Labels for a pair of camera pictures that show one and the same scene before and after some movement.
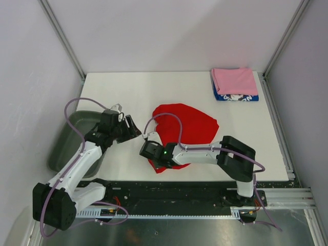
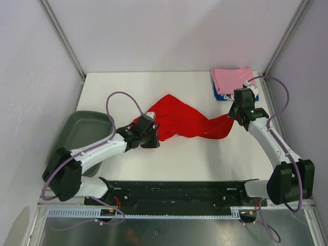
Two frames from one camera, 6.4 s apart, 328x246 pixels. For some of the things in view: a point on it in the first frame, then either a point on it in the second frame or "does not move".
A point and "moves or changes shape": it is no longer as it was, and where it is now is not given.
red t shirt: x=198 y=128 moves or changes shape
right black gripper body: x=157 y=162 to x=232 y=113
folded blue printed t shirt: x=233 y=97 does not move
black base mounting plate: x=176 y=198 does not move
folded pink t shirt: x=236 y=81 does not move
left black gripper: x=135 y=131 to x=155 y=142
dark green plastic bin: x=68 y=142 does not move
